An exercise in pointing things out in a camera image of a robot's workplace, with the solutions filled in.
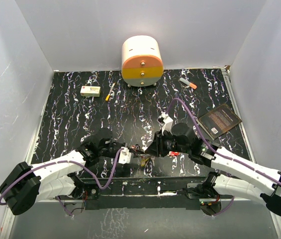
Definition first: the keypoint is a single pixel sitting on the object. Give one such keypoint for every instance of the orange and grey marker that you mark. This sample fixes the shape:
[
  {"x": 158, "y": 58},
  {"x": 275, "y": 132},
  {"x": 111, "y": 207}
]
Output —
[{"x": 188, "y": 83}]

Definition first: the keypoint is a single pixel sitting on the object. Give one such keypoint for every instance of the round three-colour drawer cabinet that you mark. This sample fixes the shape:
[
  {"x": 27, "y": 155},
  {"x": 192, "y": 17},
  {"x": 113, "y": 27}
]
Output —
[{"x": 141, "y": 61}]

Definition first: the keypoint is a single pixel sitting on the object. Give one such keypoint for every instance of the white small cardboard box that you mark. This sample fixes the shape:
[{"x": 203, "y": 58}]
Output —
[{"x": 90, "y": 91}]

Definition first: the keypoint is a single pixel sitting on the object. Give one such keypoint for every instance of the aluminium frame rail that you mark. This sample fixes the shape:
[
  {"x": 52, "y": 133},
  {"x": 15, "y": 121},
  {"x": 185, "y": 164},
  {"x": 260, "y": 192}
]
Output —
[{"x": 144, "y": 217}]

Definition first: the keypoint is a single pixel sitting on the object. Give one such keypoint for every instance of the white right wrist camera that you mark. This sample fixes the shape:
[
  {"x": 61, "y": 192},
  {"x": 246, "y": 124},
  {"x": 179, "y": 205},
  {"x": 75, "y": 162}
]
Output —
[{"x": 165, "y": 122}]

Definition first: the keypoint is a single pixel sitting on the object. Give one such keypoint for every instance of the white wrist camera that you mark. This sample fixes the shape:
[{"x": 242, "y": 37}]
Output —
[
  {"x": 125, "y": 156},
  {"x": 165, "y": 122}
]

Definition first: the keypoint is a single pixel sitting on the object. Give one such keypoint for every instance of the dark paperback book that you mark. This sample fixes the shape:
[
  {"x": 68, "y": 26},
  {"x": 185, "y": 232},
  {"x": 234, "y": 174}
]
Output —
[{"x": 218, "y": 121}]

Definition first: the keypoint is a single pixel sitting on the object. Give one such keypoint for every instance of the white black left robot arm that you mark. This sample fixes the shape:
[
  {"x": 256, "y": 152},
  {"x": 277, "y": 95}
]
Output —
[{"x": 29, "y": 184}]

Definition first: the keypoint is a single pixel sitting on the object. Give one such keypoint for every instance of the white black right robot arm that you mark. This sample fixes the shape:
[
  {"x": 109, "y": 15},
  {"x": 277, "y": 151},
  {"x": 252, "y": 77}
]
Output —
[{"x": 237, "y": 176}]

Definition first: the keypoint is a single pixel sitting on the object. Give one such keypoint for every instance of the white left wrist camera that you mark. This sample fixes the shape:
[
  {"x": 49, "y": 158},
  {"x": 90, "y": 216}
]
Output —
[{"x": 125, "y": 156}]

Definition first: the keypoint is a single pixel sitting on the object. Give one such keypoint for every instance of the yellow and white pen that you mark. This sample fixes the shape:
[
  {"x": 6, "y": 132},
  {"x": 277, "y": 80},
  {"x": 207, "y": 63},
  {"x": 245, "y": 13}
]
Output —
[{"x": 109, "y": 93}]

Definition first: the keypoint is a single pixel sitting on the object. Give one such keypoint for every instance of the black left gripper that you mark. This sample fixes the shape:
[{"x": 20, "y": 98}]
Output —
[{"x": 122, "y": 145}]

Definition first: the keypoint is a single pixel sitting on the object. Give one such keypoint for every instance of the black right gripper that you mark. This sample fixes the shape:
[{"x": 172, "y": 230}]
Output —
[{"x": 156, "y": 147}]

